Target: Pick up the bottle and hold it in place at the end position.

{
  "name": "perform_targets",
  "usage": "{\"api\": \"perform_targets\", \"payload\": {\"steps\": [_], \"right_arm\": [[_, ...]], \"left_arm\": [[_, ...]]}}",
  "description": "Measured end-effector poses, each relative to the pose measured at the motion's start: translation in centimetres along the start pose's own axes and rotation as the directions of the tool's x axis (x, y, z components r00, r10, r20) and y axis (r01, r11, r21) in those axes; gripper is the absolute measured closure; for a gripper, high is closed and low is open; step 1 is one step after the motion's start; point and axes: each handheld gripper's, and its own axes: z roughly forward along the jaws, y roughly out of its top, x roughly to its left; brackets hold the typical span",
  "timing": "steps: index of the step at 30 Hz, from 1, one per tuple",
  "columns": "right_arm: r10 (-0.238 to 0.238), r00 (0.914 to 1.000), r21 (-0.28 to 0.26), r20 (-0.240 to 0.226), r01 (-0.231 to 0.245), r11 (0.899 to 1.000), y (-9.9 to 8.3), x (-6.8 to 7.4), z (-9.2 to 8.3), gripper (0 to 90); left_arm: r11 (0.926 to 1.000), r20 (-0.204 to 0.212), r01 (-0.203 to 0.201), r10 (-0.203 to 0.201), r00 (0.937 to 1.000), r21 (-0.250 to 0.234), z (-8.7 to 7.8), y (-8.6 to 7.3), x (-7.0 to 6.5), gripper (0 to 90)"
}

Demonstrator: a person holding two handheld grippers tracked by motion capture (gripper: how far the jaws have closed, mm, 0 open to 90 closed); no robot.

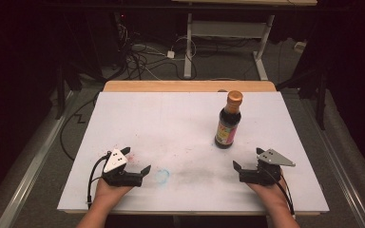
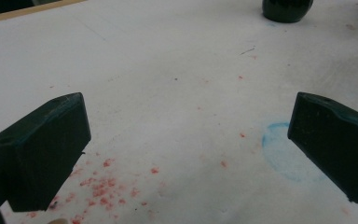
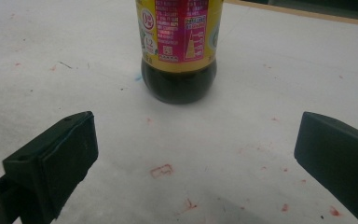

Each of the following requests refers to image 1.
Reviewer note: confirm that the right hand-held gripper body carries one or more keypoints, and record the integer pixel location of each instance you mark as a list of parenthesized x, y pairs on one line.
[(259, 175)]

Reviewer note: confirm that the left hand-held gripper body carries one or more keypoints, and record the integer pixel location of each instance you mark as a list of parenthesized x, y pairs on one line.
[(122, 178)]

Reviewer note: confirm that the dark sauce bottle orange cap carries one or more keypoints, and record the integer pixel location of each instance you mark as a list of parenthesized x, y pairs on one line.
[(228, 122)]

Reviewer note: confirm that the person's right hand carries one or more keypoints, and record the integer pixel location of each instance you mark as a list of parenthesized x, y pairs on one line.
[(267, 193)]

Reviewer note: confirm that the person's left hand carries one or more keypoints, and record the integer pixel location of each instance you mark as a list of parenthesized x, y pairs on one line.
[(107, 194)]

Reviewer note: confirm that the white board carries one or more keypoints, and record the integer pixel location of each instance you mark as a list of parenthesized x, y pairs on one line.
[(177, 133)]

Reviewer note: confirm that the black stand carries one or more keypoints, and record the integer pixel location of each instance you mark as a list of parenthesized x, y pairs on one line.
[(60, 95), (321, 101)]

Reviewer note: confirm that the wooden table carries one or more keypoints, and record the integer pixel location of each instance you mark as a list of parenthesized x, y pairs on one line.
[(171, 86)]

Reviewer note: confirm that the white power adapter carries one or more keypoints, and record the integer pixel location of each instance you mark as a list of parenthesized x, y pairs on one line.
[(170, 54)]

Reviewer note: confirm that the metal floor rail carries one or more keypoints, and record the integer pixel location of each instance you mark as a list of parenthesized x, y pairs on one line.
[(339, 177), (28, 177)]

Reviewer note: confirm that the white desk frame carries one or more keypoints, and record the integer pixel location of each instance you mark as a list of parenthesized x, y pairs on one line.
[(188, 47)]

